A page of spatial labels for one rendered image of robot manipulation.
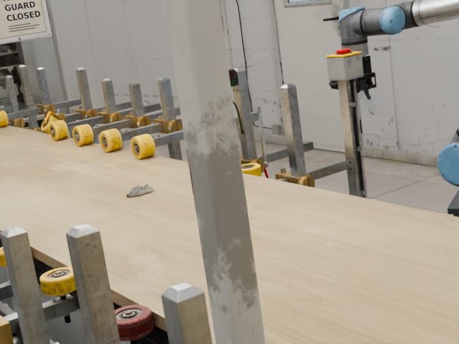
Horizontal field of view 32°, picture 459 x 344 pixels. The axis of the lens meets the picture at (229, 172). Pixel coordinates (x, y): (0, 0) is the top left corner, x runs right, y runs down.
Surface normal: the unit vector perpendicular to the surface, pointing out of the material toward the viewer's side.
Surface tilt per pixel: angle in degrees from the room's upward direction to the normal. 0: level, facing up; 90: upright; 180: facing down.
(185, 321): 90
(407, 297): 0
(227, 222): 90
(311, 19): 90
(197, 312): 90
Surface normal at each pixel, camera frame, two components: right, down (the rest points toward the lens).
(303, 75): -0.81, 0.24
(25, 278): 0.57, 0.11
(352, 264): -0.14, -0.96
